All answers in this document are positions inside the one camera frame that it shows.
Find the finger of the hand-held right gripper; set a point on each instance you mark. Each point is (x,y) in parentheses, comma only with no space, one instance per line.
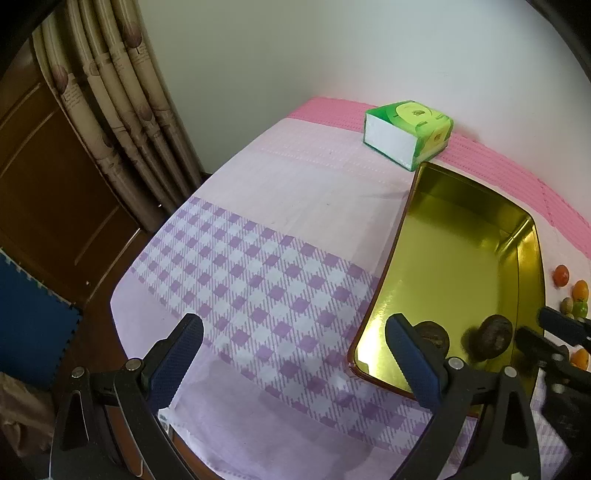
(540,346)
(561,323)

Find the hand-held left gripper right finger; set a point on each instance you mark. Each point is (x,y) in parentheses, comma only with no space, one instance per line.
(411,355)

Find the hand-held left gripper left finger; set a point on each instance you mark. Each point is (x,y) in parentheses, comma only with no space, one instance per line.
(178,355)

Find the small orange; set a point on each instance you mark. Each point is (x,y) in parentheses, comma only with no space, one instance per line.
(581,357)

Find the gold-lined dark red tin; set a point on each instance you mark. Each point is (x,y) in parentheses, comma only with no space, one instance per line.
(438,258)

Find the greenish brown longan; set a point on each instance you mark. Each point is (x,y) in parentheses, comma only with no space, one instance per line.
(582,308)
(567,305)

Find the dark brown round fruit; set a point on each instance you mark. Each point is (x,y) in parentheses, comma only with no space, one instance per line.
(434,334)
(496,330)

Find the large orange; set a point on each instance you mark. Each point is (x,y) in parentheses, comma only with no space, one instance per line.
(579,290)

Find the red tomato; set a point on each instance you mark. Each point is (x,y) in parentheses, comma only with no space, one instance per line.
(561,275)

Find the blue foam mat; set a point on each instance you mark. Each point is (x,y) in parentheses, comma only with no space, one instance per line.
(27,318)

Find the beige cloth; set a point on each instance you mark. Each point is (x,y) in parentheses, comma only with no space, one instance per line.
(23,415)

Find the purple checked white cloth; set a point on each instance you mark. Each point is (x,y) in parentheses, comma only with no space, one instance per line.
(277,207)

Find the brown wooden door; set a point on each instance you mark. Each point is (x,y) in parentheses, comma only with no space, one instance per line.
(46,184)

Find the green tissue box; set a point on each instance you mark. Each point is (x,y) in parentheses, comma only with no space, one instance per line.
(415,120)

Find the beige patterned curtain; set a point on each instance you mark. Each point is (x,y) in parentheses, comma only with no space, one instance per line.
(115,92)

